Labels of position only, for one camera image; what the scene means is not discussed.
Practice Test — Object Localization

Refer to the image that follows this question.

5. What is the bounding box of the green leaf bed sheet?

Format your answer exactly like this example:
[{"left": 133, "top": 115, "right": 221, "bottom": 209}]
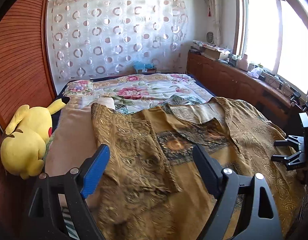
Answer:
[{"left": 114, "top": 94, "right": 205, "bottom": 114}]

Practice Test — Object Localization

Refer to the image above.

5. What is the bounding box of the brown patterned shirt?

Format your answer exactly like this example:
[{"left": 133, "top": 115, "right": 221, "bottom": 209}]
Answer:
[{"left": 91, "top": 98, "right": 305, "bottom": 239}]

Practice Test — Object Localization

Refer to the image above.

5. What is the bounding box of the cardboard box on cabinet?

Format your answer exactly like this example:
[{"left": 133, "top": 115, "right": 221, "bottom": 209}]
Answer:
[{"left": 202, "top": 47, "right": 230, "bottom": 61}]

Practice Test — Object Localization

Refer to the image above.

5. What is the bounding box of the floral quilt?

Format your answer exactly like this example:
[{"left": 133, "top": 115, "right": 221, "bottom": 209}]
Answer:
[{"left": 62, "top": 74, "right": 213, "bottom": 109}]

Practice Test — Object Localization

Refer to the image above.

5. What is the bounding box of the wooden side cabinet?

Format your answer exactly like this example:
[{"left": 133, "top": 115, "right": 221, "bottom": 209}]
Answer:
[{"left": 187, "top": 52, "right": 302, "bottom": 135}]

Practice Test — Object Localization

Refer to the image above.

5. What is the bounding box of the yellow Pikachu plush toy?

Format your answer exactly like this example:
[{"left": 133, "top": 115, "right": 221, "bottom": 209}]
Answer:
[{"left": 0, "top": 97, "right": 70, "bottom": 180}]

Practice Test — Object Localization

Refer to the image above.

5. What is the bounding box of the blue item at headboard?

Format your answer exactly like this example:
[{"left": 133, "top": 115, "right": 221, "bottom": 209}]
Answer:
[{"left": 133, "top": 61, "right": 157, "bottom": 74}]

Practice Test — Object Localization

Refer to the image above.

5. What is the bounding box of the small round fan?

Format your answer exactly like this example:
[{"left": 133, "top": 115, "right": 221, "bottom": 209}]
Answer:
[{"left": 206, "top": 31, "right": 215, "bottom": 44}]

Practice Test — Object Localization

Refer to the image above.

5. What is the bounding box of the folded beige blanket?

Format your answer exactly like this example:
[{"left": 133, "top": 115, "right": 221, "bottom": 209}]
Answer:
[{"left": 45, "top": 97, "right": 116, "bottom": 205}]

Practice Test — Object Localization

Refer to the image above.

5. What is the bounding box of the window with wooden frame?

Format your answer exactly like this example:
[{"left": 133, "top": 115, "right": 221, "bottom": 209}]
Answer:
[{"left": 233, "top": 0, "right": 308, "bottom": 99}]

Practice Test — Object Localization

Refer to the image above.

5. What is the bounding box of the sheer circle-patterned curtain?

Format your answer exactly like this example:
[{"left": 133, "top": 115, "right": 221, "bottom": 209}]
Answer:
[{"left": 47, "top": 0, "right": 189, "bottom": 80}]

